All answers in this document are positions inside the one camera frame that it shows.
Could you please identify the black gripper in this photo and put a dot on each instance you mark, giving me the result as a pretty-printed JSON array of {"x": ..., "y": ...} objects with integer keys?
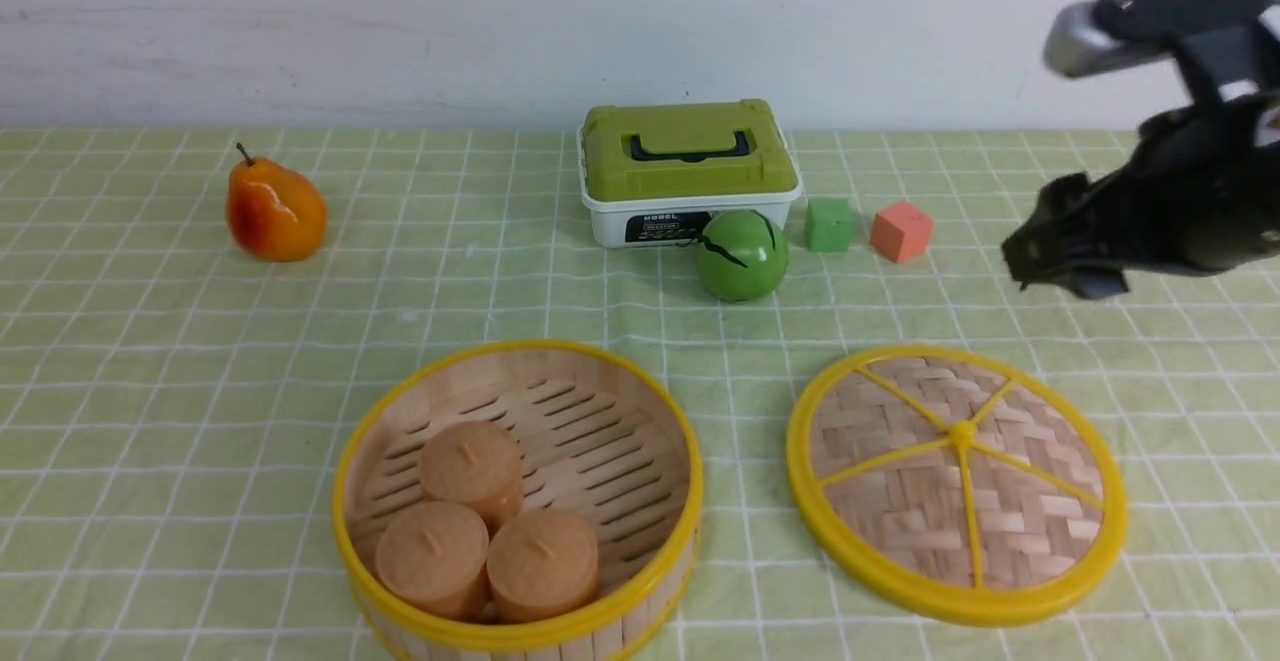
[{"x": 1198, "y": 196}]

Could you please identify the yellow woven steamer lid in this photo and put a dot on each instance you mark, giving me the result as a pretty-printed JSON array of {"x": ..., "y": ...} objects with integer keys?
[{"x": 955, "y": 486}]

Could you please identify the bamboo steamer basket yellow rim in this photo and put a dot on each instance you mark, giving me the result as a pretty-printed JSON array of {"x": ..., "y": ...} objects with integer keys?
[{"x": 599, "y": 437}]

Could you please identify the orange red cube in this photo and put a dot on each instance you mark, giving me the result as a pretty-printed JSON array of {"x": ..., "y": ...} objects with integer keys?
[{"x": 901, "y": 231}]

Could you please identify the green cube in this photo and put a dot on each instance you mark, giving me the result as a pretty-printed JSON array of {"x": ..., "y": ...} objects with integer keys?
[{"x": 828, "y": 226}]

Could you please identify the green round melon toy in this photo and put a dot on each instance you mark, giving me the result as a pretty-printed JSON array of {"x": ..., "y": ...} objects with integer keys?
[{"x": 741, "y": 256}]

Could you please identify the green lidded white box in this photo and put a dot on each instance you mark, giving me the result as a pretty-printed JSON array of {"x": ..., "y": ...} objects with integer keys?
[{"x": 655, "y": 175}]

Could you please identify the right tan bun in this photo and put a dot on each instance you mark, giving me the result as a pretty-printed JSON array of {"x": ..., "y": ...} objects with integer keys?
[{"x": 543, "y": 564}]

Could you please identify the tan bun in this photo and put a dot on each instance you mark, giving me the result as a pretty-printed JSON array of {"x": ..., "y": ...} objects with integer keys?
[
  {"x": 478, "y": 464},
  {"x": 433, "y": 557},
  {"x": 543, "y": 564}
]

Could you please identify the back tan bun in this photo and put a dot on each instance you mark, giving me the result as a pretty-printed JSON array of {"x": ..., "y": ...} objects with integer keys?
[{"x": 478, "y": 464}]

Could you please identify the left tan bun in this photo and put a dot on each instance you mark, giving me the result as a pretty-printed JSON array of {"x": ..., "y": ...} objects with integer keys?
[{"x": 433, "y": 557}]

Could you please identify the orange yellow pear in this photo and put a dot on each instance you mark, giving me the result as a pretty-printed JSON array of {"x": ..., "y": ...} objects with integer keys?
[{"x": 273, "y": 213}]

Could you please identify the green checkered tablecloth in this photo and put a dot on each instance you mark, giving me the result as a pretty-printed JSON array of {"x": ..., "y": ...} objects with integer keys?
[{"x": 173, "y": 408}]

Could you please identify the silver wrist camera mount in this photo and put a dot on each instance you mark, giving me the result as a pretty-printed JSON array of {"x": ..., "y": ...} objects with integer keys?
[{"x": 1223, "y": 49}]

